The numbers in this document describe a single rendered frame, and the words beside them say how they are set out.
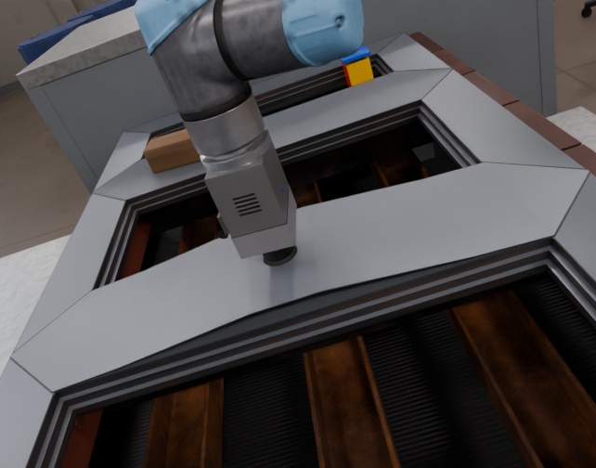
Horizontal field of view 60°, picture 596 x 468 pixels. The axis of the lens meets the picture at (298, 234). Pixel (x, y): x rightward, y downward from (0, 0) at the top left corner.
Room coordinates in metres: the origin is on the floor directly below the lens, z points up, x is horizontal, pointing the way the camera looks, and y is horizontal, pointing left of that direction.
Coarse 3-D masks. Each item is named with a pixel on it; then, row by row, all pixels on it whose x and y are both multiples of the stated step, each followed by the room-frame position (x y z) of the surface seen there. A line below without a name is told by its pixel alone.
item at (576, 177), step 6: (552, 168) 0.50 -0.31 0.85; (558, 168) 0.50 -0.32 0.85; (564, 168) 0.49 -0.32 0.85; (570, 168) 0.49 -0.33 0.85; (564, 174) 0.48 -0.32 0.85; (570, 174) 0.48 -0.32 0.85; (576, 174) 0.48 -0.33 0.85; (582, 174) 0.47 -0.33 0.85; (588, 174) 0.47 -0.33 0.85; (570, 180) 0.47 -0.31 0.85; (576, 180) 0.46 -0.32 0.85; (582, 180) 0.46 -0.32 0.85; (576, 186) 0.46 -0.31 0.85
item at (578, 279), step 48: (288, 96) 1.18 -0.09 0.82; (336, 144) 0.84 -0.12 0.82; (192, 192) 0.86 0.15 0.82; (96, 288) 0.64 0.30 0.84; (384, 288) 0.41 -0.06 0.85; (432, 288) 0.40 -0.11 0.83; (480, 288) 0.39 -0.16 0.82; (576, 288) 0.34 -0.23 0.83; (240, 336) 0.43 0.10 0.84; (288, 336) 0.41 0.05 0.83; (96, 384) 0.44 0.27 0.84; (144, 384) 0.43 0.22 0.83; (48, 432) 0.40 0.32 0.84
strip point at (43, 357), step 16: (80, 304) 0.60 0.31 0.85; (64, 320) 0.58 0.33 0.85; (80, 320) 0.56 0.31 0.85; (48, 336) 0.56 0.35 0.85; (64, 336) 0.54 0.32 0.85; (16, 352) 0.55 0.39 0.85; (32, 352) 0.54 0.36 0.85; (48, 352) 0.52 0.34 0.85; (64, 352) 0.51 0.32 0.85; (32, 368) 0.50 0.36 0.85; (48, 368) 0.49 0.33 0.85; (48, 384) 0.46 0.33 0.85
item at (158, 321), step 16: (176, 256) 0.61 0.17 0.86; (192, 256) 0.59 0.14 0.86; (144, 272) 0.61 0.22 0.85; (160, 272) 0.59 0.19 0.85; (176, 272) 0.57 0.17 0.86; (144, 288) 0.57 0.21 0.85; (160, 288) 0.56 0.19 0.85; (176, 288) 0.54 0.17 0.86; (144, 304) 0.54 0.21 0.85; (160, 304) 0.52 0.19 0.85; (176, 304) 0.50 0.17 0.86; (144, 320) 0.50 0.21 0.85; (160, 320) 0.49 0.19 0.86; (176, 320) 0.47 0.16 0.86; (128, 336) 0.49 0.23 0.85; (144, 336) 0.47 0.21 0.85; (160, 336) 0.46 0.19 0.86; (176, 336) 0.45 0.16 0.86; (128, 352) 0.46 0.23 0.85; (144, 352) 0.45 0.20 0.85
